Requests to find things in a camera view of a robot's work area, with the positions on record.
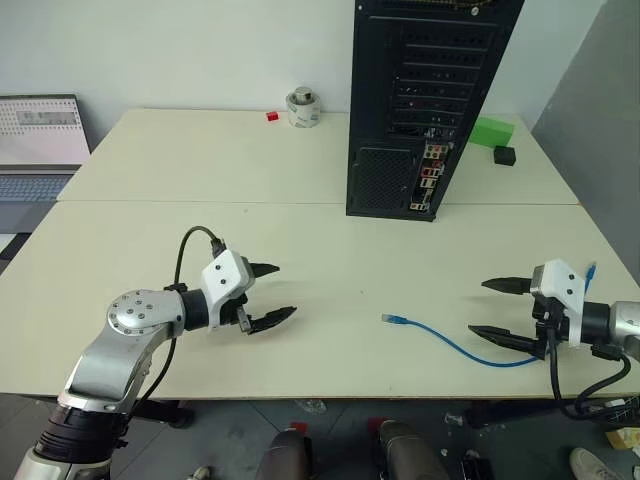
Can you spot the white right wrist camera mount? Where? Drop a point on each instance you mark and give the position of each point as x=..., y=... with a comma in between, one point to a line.
x=562, y=287

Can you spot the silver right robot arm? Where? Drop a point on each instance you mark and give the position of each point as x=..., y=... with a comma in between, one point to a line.
x=620, y=322

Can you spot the dark rounded shape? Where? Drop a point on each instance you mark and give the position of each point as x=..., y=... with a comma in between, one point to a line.
x=410, y=452
x=287, y=457

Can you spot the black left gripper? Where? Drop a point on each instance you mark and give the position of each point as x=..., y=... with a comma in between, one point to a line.
x=234, y=313

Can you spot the white tape roll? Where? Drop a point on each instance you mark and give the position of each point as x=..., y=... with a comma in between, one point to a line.
x=304, y=116

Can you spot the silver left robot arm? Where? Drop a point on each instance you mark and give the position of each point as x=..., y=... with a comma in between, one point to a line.
x=120, y=345

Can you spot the small black cube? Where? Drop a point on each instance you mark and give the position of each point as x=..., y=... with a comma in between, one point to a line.
x=505, y=155

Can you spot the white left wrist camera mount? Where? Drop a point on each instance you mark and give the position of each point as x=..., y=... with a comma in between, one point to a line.
x=224, y=282

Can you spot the silver metal weight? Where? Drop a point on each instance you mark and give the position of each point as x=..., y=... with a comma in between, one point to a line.
x=303, y=95

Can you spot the black computer tower case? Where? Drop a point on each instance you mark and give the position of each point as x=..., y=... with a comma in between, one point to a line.
x=400, y=100

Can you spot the white shoe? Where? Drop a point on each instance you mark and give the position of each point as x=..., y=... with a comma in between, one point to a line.
x=592, y=465

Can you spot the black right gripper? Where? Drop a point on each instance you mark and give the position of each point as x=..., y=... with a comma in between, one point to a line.
x=542, y=311

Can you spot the green rectangular block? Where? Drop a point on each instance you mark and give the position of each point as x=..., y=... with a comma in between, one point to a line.
x=492, y=131

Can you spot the grey open laptop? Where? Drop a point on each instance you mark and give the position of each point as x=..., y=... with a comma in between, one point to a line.
x=40, y=130

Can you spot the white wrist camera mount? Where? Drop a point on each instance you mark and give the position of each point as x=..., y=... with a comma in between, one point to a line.
x=224, y=282
x=562, y=287

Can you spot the black table foot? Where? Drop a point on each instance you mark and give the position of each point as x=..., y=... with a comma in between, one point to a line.
x=165, y=412

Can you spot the small red block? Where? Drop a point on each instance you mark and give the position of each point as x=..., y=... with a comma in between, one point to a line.
x=272, y=117

